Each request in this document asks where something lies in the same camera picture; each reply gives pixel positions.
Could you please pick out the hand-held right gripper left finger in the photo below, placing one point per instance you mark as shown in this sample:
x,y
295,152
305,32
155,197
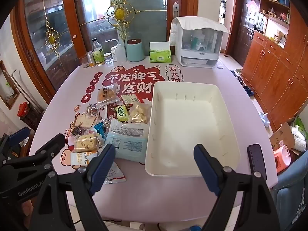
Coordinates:
x,y
103,166

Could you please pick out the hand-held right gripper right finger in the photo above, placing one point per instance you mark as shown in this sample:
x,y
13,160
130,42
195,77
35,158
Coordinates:
x,y
205,166

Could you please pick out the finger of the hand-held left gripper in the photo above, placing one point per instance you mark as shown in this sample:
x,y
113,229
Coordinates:
x,y
51,145
19,132

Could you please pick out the white red snack packet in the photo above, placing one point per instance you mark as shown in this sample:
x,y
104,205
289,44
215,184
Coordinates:
x,y
115,175

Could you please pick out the orange white snack packet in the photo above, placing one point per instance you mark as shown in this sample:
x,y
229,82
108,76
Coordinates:
x,y
80,158

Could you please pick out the yellow cracker packet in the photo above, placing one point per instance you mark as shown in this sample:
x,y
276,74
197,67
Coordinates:
x,y
85,144

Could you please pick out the small dark snack packet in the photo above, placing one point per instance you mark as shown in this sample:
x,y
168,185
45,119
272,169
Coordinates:
x,y
79,131

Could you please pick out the large light blue bag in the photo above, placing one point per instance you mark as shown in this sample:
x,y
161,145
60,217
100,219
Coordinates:
x,y
127,142

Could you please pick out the small blue snack packet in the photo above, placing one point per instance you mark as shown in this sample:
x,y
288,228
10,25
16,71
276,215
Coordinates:
x,y
99,128

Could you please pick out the clear toast packet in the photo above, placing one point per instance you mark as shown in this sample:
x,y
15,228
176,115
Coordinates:
x,y
85,122

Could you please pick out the clear nut packet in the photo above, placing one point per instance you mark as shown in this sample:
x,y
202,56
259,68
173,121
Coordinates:
x,y
91,110

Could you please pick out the white plastic bin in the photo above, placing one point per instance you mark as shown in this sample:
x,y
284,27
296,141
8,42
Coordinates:
x,y
190,115

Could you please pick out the yellow green snack packet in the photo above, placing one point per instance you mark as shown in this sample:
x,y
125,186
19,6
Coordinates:
x,y
122,113

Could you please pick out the pale puffed snack packet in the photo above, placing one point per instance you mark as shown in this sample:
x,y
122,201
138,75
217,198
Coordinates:
x,y
139,114

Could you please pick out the orange bread packet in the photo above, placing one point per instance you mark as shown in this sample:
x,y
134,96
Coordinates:
x,y
105,95

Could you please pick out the red green snack box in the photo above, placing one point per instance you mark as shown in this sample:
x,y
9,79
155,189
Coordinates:
x,y
128,99

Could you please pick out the red container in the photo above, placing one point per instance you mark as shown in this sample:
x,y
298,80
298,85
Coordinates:
x,y
23,109

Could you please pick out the black phone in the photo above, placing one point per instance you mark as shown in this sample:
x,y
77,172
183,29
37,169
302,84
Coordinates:
x,y
256,157

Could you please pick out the pink printed tablecloth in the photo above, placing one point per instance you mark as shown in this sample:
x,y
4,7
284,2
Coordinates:
x,y
156,197

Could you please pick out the white toy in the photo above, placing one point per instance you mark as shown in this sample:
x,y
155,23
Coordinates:
x,y
265,119

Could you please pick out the pink plastic stool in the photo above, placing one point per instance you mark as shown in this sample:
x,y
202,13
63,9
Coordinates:
x,y
281,158

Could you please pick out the cardboard box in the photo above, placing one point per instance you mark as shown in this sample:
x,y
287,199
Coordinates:
x,y
281,136

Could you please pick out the drinking glass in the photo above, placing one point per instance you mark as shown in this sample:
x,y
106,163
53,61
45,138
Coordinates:
x,y
84,63

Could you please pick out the row of shoes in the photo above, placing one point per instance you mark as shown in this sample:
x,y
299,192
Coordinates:
x,y
243,84

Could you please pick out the blue chair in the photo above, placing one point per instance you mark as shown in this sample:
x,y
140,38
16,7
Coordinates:
x,y
291,197

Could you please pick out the white plastic bag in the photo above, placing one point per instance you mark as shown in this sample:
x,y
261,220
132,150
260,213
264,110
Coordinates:
x,y
299,138

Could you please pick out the green label glass bottle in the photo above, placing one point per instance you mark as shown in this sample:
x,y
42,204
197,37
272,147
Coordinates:
x,y
98,54

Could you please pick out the small glass jar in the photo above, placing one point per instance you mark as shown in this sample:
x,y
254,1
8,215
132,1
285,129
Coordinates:
x,y
108,59

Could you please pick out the green plastic bag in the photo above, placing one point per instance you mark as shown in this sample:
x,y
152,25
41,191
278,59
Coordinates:
x,y
300,124

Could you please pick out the wooden framed glass door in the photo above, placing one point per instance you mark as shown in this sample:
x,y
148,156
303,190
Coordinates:
x,y
41,28
149,16

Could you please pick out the white countertop sterilizer cabinet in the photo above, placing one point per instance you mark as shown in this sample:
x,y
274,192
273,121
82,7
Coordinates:
x,y
199,57

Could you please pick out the white pill bottle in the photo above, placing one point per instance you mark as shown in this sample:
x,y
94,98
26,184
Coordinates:
x,y
113,54

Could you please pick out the wooden cabinet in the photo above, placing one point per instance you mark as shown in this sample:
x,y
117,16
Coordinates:
x,y
272,77

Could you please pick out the white squeeze bottle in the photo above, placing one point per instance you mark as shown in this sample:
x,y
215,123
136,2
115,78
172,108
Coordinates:
x,y
120,51

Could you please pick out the teal canister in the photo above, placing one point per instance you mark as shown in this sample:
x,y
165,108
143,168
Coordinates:
x,y
135,51

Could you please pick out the green tissue box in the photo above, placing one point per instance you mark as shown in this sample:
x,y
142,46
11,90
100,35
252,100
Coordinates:
x,y
160,55

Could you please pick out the white cloth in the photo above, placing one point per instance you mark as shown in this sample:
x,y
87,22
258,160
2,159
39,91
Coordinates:
x,y
199,24

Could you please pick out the brown entrance door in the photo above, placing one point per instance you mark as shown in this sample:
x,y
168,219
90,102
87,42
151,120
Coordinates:
x,y
245,28

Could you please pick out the wooden wall frame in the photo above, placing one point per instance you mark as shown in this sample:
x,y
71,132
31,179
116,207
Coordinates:
x,y
13,96

